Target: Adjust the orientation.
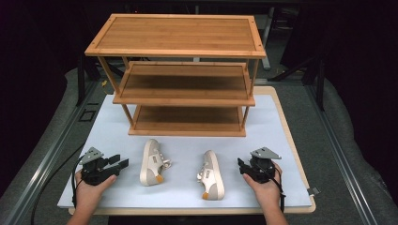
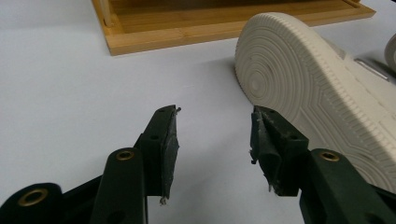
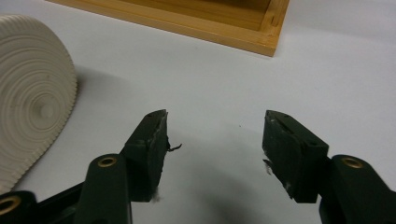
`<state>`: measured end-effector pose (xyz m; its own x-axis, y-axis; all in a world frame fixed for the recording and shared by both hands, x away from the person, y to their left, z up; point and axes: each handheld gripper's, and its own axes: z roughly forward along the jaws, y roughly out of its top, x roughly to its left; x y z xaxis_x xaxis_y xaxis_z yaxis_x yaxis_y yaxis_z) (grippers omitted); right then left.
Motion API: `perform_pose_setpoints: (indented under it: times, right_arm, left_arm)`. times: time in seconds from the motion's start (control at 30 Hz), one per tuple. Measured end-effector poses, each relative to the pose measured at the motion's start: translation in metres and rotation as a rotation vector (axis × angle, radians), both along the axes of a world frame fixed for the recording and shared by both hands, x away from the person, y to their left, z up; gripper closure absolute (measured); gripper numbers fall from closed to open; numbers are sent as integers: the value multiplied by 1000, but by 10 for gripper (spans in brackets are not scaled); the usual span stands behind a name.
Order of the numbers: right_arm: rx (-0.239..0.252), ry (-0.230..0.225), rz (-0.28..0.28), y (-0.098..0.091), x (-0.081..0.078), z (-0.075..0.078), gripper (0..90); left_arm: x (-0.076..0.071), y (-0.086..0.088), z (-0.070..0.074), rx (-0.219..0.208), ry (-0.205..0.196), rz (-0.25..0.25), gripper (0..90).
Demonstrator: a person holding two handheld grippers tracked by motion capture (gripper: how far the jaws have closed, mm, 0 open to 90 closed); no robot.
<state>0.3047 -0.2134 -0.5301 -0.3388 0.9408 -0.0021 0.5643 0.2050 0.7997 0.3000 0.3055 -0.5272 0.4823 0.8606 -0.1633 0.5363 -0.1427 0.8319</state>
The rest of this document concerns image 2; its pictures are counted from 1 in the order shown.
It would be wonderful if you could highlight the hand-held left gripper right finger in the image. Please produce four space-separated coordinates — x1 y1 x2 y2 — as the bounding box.
248 105 310 197

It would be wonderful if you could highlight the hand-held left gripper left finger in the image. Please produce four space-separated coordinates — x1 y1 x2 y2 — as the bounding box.
134 105 182 205

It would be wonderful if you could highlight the beige sneaker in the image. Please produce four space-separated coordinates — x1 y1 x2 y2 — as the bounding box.
233 11 396 194

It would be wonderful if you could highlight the bamboo wooden tray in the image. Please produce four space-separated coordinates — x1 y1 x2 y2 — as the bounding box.
91 0 376 57

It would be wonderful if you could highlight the grey object at edge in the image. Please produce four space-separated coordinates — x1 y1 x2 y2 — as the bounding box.
384 33 396 73

